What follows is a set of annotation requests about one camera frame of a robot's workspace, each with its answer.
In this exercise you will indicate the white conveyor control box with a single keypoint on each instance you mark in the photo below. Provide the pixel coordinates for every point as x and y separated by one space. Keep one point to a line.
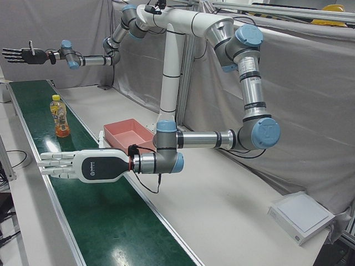
4 91

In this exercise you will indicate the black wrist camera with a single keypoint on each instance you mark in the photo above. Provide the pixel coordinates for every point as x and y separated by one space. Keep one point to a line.
133 151

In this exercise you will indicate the aluminium frame leg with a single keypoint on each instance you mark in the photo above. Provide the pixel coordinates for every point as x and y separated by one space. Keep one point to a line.
7 163

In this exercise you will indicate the grey fabric curtain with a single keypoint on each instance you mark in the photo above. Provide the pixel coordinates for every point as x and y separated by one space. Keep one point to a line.
305 97
55 22

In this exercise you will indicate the white robot torso column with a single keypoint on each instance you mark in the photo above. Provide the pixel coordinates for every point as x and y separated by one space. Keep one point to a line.
169 69

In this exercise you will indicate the green conveyor belt aluminium frame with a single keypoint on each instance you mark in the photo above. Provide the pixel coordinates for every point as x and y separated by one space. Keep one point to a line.
111 216

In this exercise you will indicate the aluminium frame rail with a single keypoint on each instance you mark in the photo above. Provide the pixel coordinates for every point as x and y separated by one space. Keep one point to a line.
277 11

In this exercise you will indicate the orange drink bottle yellow cap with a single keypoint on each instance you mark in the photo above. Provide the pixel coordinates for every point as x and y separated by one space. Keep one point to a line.
61 122

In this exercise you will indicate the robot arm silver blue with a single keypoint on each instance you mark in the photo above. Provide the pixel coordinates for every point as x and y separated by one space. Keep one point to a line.
94 60
251 88

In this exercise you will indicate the black camera on mount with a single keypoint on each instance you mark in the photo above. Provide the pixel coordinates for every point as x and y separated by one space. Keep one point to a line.
151 9

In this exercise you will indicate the yellow hard hat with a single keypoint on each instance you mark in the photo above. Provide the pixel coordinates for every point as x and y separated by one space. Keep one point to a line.
327 22
332 7

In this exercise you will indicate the pink plastic basket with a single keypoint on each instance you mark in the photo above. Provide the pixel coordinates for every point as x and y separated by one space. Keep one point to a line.
124 133

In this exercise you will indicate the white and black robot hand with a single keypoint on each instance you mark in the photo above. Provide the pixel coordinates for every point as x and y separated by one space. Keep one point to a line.
100 166

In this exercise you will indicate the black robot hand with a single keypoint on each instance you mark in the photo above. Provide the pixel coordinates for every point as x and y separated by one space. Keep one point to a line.
30 56

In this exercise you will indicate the aluminium post behind torso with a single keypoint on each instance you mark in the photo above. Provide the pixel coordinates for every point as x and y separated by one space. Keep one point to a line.
186 83

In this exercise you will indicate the white flat box device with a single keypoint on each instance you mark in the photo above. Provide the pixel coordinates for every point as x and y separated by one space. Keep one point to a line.
302 216

